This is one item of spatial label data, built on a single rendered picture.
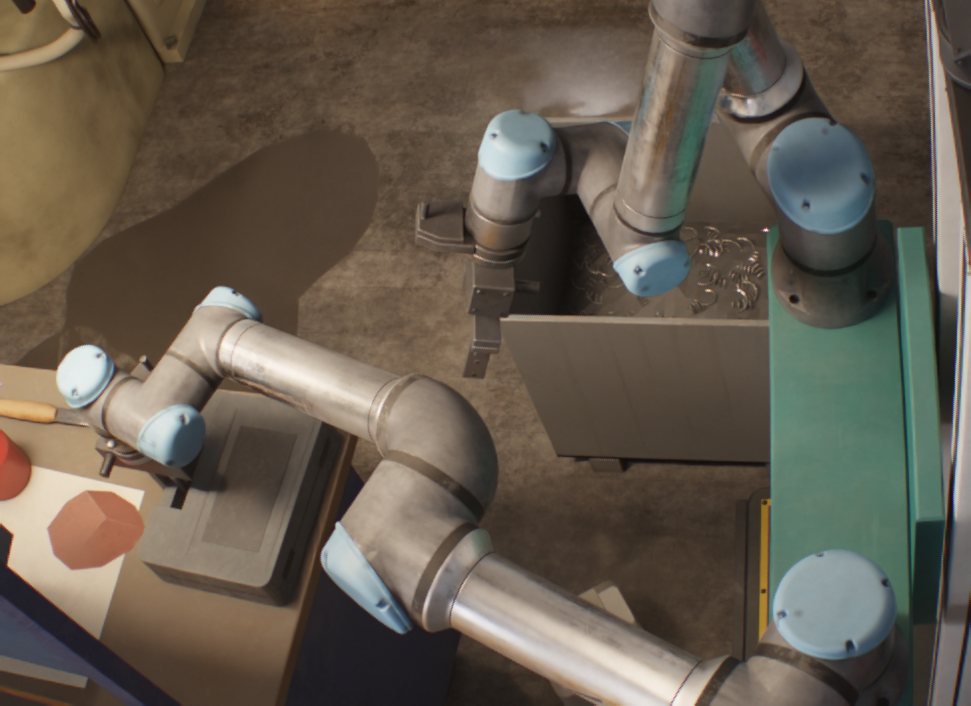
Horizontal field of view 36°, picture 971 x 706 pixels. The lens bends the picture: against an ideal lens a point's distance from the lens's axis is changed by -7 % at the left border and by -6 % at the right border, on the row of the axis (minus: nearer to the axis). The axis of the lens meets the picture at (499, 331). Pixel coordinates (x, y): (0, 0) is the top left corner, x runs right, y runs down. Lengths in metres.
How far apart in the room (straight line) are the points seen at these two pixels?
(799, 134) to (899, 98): 1.77
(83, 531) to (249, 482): 0.27
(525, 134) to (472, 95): 1.97
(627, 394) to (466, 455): 1.22
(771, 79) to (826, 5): 1.95
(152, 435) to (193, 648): 0.36
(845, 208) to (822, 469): 0.29
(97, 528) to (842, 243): 1.05
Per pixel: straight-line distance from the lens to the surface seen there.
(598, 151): 1.70
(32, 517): 2.23
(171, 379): 1.81
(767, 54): 1.69
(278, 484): 1.99
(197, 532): 2.01
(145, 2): 3.95
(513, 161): 1.65
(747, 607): 2.54
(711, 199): 2.92
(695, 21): 1.40
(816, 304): 1.81
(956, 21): 1.11
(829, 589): 1.45
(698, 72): 1.45
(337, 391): 1.66
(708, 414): 2.77
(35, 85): 3.50
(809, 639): 1.43
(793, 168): 1.69
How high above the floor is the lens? 2.68
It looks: 56 degrees down
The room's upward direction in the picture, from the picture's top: 24 degrees counter-clockwise
